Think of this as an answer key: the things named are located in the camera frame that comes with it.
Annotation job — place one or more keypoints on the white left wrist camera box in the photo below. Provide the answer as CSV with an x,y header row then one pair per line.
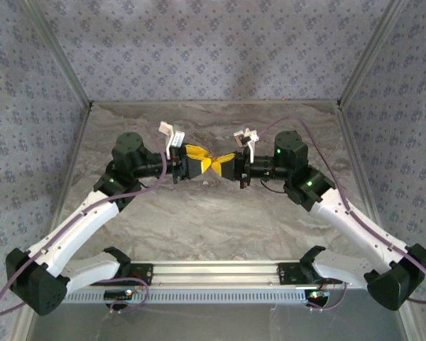
x,y
174,136

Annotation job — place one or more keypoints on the small circuit board with LED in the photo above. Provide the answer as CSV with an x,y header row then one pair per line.
x,y
119,294
319,295

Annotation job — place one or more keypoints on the aluminium table edge rail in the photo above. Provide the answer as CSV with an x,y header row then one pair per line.
x,y
71,160
213,102
369,202

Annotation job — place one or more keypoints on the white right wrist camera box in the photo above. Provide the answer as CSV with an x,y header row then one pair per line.
x,y
244,138

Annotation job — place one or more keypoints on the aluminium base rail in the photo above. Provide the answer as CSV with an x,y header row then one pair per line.
x,y
216,273

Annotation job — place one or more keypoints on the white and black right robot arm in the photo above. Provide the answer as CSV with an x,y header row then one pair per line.
x,y
355,227

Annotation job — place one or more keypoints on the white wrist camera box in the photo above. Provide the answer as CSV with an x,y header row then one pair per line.
x,y
174,136
244,138

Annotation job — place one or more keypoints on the aluminium frame post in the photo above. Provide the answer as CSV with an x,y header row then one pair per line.
x,y
369,53
59,53

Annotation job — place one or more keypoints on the grey metal sheet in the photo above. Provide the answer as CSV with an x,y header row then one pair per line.
x,y
213,327

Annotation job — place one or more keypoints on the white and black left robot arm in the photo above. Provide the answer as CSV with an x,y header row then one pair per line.
x,y
81,227

